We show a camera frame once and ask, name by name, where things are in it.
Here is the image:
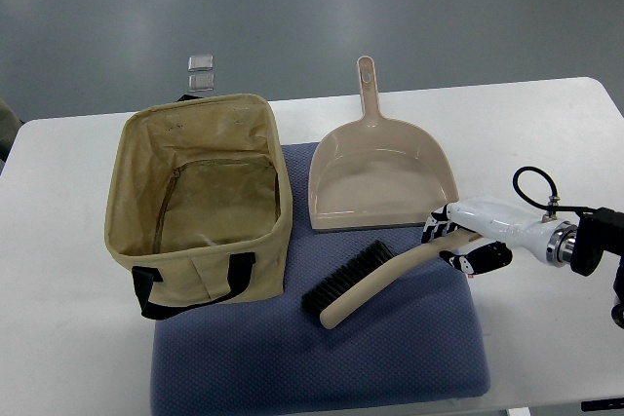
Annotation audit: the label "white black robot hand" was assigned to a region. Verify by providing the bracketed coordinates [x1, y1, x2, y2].
[421, 196, 577, 275]

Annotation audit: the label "beige brush black bristles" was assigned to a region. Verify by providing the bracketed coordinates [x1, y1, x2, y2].
[301, 230, 480, 329]

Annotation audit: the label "yellow fabric bag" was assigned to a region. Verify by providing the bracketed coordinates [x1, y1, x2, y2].
[104, 95, 293, 321]

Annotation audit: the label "blue cushion mat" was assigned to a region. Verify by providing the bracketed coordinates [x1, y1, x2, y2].
[151, 143, 490, 415]

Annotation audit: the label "beige plastic dustpan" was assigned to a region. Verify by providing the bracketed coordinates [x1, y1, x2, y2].
[308, 56, 459, 231]

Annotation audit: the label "upper clear floor plate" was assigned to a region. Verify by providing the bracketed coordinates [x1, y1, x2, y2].
[187, 54, 214, 72]

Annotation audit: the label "dark object left edge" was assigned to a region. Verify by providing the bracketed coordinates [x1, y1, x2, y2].
[0, 99, 23, 162]

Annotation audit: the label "black bracket table edge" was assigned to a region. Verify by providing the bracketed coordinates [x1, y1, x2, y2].
[580, 398, 624, 412]

